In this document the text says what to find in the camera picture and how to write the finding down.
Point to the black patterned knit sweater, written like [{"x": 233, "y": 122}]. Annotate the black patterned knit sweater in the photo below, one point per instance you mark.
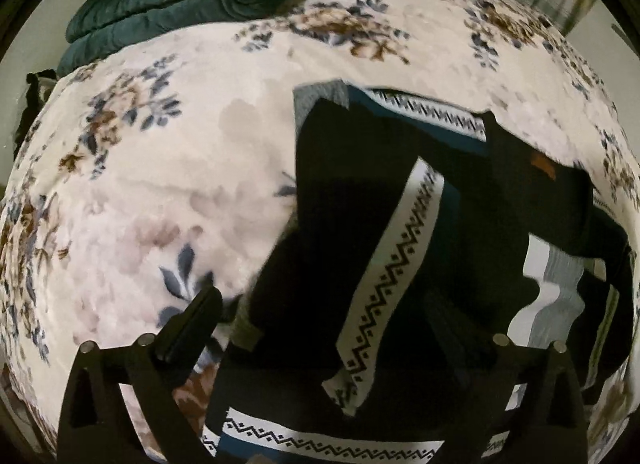
[{"x": 400, "y": 244}]

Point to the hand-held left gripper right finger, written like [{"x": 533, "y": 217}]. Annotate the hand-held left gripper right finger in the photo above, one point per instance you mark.
[{"x": 452, "y": 329}]

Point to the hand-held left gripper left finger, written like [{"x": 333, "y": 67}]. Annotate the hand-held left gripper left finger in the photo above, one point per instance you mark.
[{"x": 192, "y": 324}]

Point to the floral bed blanket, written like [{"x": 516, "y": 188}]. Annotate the floral bed blanket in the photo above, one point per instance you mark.
[{"x": 200, "y": 154}]

